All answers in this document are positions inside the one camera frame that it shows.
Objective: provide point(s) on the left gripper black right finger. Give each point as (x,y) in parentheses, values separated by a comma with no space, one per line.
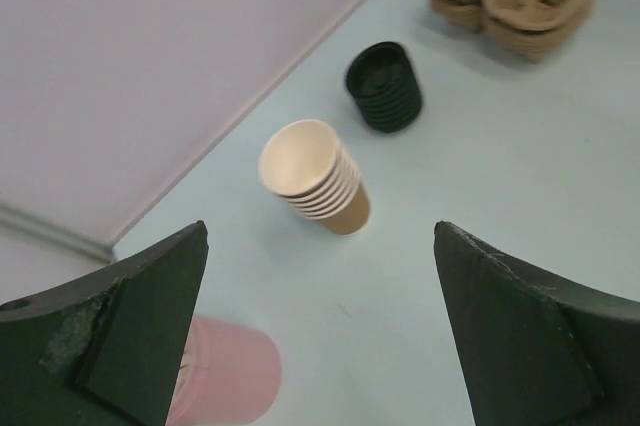
(536,348)

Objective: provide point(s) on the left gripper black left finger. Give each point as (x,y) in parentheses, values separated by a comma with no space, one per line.
(106,348)

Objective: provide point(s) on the pink cup holder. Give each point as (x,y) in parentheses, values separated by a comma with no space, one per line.
(229,375)

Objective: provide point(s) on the stack of brown paper cups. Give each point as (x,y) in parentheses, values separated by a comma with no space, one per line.
(306,164)

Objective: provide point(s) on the stack of black lids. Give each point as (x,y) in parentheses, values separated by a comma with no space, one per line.
(384,88)

